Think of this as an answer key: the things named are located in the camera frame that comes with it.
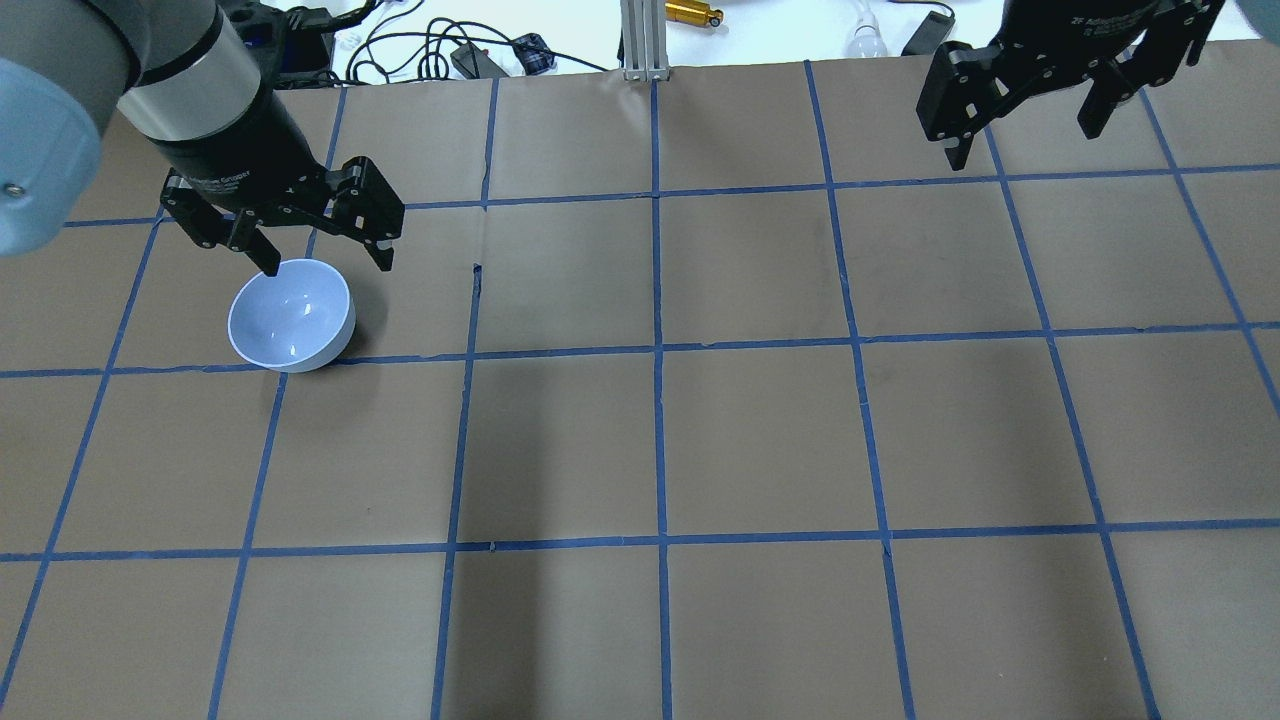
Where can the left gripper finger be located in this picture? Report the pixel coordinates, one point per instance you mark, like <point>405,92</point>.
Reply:
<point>355,201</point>
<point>207,227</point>

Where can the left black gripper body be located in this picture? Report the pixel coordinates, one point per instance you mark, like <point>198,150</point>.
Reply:
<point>240,150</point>

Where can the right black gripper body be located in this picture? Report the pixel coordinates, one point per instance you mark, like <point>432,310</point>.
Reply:
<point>1085,30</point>

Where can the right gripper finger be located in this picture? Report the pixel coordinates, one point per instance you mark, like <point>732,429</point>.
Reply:
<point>967,87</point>
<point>1174,34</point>

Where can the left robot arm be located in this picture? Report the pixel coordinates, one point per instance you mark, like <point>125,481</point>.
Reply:
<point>180,73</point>

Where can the blue bowl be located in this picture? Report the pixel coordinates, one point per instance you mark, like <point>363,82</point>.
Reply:
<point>295,321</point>

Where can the black power adapter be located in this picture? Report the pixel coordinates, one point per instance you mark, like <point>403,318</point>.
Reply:
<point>933,29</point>

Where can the white light bulb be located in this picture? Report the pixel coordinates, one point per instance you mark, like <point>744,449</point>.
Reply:
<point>865,39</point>

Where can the gold metal cylinder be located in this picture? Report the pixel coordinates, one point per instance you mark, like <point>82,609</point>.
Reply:
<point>694,13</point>

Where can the aluminium frame post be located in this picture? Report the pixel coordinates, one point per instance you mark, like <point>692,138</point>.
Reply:
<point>643,36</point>

